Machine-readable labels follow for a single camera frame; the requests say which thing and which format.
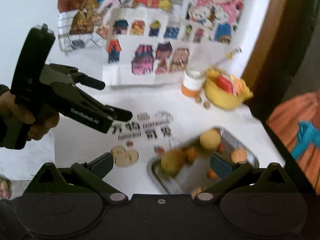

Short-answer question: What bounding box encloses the brown wooden door frame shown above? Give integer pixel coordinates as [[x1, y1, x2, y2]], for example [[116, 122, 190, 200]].
[[242, 0, 304, 108]]

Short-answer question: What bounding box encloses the yellow flower branch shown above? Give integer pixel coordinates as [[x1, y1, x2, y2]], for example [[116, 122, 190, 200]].
[[204, 47, 243, 74]]

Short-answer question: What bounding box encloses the lady in orange dress poster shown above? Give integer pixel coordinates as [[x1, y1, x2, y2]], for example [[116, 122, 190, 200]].
[[267, 91, 319, 194]]

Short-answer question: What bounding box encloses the large striped tan melon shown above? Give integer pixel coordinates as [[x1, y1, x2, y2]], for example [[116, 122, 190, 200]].
[[191, 186, 206, 198]]

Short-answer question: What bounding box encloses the houses drawing paper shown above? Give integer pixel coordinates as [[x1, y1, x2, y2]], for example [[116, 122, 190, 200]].
[[102, 6, 241, 87]]

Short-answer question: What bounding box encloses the metal tray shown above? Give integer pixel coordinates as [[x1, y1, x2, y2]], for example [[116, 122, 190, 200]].
[[146, 126, 259, 194]]

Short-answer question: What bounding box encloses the yellow plastic bowl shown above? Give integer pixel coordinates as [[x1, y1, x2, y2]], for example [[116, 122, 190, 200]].
[[204, 72, 253, 109]]

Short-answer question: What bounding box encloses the yellow lemon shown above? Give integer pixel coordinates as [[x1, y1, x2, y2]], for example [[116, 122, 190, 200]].
[[200, 129, 221, 151]]

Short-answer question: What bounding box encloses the white orange glass jar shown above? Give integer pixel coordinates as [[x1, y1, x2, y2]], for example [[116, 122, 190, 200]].
[[181, 69, 205, 98]]

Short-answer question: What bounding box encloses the green yellow mango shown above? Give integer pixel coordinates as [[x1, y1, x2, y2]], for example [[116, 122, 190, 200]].
[[161, 149, 186, 176]]

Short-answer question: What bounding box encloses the small striped orange melon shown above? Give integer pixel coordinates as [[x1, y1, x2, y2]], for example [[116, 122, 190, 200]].
[[231, 148, 247, 163]]

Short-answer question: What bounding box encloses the red plastic toy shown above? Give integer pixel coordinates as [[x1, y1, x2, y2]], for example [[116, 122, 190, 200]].
[[215, 75, 233, 94]]

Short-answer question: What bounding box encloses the orange plastic toy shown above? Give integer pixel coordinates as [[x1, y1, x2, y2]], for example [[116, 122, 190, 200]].
[[232, 77, 246, 96]]

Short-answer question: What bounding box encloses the white printed table cloth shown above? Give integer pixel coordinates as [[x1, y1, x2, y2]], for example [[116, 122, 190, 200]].
[[55, 86, 285, 196]]

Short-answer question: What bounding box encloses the left hand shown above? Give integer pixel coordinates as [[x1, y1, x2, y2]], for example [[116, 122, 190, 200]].
[[1, 84, 60, 141]]

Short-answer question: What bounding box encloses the olive green small fruit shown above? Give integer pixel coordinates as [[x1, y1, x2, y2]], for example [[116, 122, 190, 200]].
[[195, 96, 202, 103]]

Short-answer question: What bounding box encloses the boy with fan drawing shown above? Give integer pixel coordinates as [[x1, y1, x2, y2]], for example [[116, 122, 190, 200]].
[[57, 0, 182, 54]]

